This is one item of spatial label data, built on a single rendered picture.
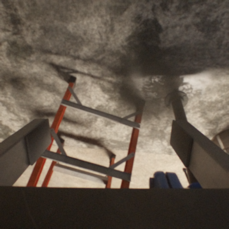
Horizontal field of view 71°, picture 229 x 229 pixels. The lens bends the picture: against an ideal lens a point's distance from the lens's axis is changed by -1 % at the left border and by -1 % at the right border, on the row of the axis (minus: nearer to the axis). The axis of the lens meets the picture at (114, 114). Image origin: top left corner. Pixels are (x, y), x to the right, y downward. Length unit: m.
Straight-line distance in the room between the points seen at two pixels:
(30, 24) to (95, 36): 0.34
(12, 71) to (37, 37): 0.31
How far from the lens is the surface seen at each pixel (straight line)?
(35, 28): 1.02
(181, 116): 0.92
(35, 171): 0.75
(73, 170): 1.27
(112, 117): 0.90
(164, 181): 0.48
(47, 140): 0.17
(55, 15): 0.95
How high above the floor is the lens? 0.85
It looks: 48 degrees down
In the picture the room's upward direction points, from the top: 169 degrees counter-clockwise
